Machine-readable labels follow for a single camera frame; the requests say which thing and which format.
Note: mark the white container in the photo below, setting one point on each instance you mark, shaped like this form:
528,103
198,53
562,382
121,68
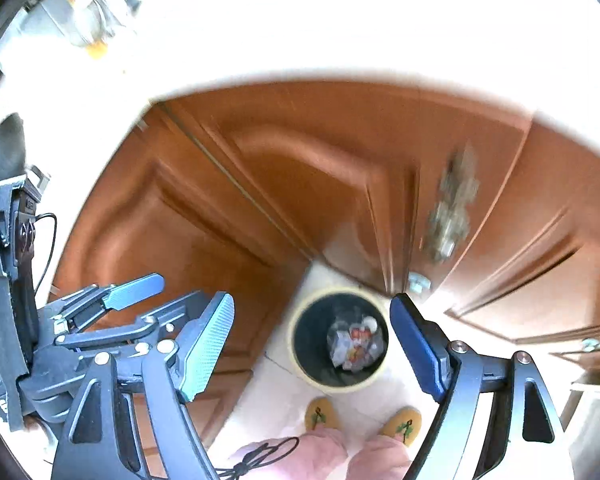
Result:
595,430

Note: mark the person's right leg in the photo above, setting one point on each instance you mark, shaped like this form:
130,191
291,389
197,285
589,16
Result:
380,460

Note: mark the blurred grey object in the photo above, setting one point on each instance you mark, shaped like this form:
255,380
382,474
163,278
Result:
452,205

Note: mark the clear package red label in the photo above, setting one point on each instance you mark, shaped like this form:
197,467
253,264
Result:
361,340

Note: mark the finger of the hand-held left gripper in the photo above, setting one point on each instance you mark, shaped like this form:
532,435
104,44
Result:
135,290
145,325

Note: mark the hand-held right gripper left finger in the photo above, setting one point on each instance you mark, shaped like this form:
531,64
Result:
205,345

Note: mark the person's leg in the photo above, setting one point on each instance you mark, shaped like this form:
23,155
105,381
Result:
380,460
300,460

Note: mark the black frying pan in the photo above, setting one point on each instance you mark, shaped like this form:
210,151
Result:
2,155

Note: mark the person's left leg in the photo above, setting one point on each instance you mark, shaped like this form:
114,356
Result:
300,460

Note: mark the beige rimmed trash bin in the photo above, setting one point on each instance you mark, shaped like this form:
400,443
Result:
305,340

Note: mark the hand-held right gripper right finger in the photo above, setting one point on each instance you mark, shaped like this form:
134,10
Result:
420,345

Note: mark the wooden cabinet door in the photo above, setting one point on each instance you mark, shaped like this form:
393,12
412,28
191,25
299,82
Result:
305,170
545,220
587,360
155,240

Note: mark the yellow slipper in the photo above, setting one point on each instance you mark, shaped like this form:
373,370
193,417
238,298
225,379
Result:
322,414
402,426

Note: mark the metal cabinet knob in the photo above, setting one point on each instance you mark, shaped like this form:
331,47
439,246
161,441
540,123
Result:
597,345
419,284

